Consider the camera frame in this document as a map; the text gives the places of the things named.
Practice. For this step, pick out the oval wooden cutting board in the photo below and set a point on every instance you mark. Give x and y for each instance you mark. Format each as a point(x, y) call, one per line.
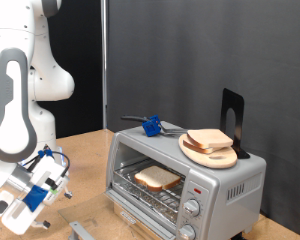
point(216, 161)

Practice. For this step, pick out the wooden box under oven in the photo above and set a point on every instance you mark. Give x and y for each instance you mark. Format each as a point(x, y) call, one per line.
point(130, 230)

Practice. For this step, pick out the metal pole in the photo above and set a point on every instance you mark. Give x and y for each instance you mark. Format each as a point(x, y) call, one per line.
point(104, 50)

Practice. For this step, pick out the silver toaster oven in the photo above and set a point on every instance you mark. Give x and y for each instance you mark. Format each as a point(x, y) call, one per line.
point(156, 143)

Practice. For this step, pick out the tan bread slice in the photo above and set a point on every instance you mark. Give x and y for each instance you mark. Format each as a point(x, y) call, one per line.
point(210, 137)
point(195, 147)

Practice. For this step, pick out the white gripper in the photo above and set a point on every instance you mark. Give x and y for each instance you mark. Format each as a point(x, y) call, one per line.
point(46, 170)

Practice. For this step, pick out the black metal bookend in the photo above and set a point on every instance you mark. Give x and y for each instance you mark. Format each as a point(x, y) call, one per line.
point(238, 103)

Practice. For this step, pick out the metal spatula with blue grip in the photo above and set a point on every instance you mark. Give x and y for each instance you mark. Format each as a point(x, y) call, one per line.
point(151, 127)

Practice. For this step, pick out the silver oven knob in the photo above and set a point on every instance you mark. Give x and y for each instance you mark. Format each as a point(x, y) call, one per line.
point(186, 232)
point(191, 208)

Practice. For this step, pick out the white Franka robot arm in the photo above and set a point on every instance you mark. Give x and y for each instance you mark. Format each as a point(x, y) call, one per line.
point(13, 133)

